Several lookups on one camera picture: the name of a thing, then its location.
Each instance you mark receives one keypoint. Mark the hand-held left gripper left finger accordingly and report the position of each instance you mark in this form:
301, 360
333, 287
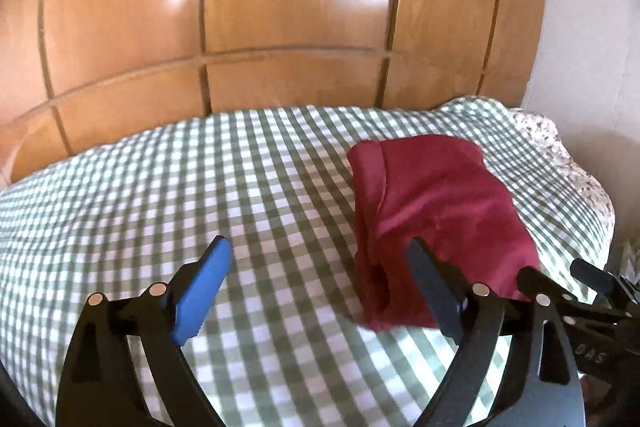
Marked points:
202, 289

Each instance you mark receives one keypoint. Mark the green white checked bed sheet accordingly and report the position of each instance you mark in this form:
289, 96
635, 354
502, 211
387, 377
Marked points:
200, 177

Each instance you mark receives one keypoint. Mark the dark red garment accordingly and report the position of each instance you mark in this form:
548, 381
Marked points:
440, 197

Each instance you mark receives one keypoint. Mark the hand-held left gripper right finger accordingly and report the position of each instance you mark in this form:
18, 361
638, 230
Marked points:
434, 289

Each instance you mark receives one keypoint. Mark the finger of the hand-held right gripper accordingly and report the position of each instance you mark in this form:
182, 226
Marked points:
597, 279
590, 309

